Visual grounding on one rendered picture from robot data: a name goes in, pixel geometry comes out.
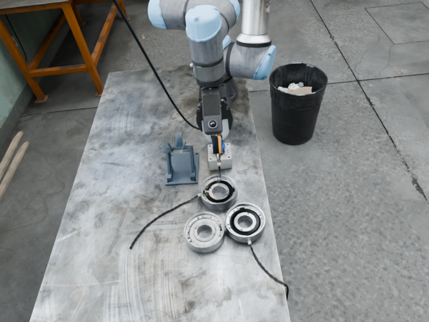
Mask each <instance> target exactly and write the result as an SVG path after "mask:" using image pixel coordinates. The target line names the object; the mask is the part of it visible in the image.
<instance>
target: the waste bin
mask: <svg viewBox="0 0 429 322"><path fill-rule="evenodd" d="M300 82H303V84H304V86H303V87H312V93H309V94H304V95H295V94H290V93H286V92H283V91H281V90H279V89H278V88H279V87H282V88H287V89H288V86H289V85H290V84H293V83H295V84H299V83H300ZM327 82H328V79H327V75H326V74H325V73H324V72H323V71H322V70H321V69H320V68H318V67H317V66H315V65H311V64H308V63H287V64H284V65H281V66H279V67H277V68H275V69H274V70H273V71H272V72H271V74H270V76H269V83H270V94H271V112H272V126H273V135H274V136H275V138H276V139H278V140H279V141H280V142H282V143H285V144H291V145H297V144H303V143H305V142H307V141H309V140H310V139H311V138H312V136H313V132H314V129H315V125H316V122H317V117H318V114H319V110H320V105H321V102H322V100H323V96H324V93H325V90H326V86H327Z"/></svg>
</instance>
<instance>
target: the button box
mask: <svg viewBox="0 0 429 322"><path fill-rule="evenodd" d="M224 144H225V149H224V151H223V153H221V166H220V170H221V169H232V156H231V150H230V143H224ZM212 146H213V145H212V144H210V145H208V160H209V168H210V171H214V170H219V169H218V164H217V159H216V154H213V148H212Z"/></svg>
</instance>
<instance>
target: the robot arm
mask: <svg viewBox="0 0 429 322"><path fill-rule="evenodd" d="M269 9H270V0H243V13H242V28H241V34H240V35H239V36H238V37H237V39H236V42H232V41H231V39H230V36H229V35H227V34H228V33H229V31H230V30H231V28H232V27H233V26H234V25H235V24H236V21H237V18H238V17H239V14H240V6H239V3H238V1H237V0H150V2H149V5H148V15H149V19H150V21H151V23H152V25H153V26H155V27H159V28H163V29H178V30H186V34H187V36H188V41H189V46H190V53H191V57H192V63H191V64H190V67H191V68H193V71H194V76H195V80H196V83H197V84H198V85H199V104H198V108H199V109H200V110H197V111H196V113H197V116H196V122H197V125H198V127H199V128H200V131H201V132H202V133H203V134H204V136H205V137H206V139H207V140H208V141H209V142H211V143H212V137H213V136H212V135H216V134H221V135H222V142H225V140H226V139H227V137H228V135H229V132H230V129H231V126H232V122H233V115H232V111H231V110H230V107H227V106H228V105H229V104H231V103H233V102H234V101H235V100H236V99H237V97H238V88H237V85H236V82H235V80H234V78H233V77H239V78H244V79H253V80H265V79H267V77H268V76H269V74H270V72H271V69H272V67H273V63H274V60H275V54H276V47H275V46H274V45H271V37H270V36H269V35H268V33H267V31H268V22H269Z"/></svg>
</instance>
